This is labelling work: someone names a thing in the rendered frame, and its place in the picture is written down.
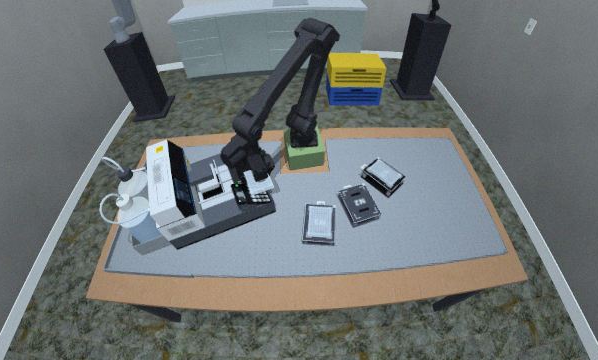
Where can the pale blue microplate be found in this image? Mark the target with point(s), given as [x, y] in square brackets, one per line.
[256, 187]
[385, 176]
[317, 217]

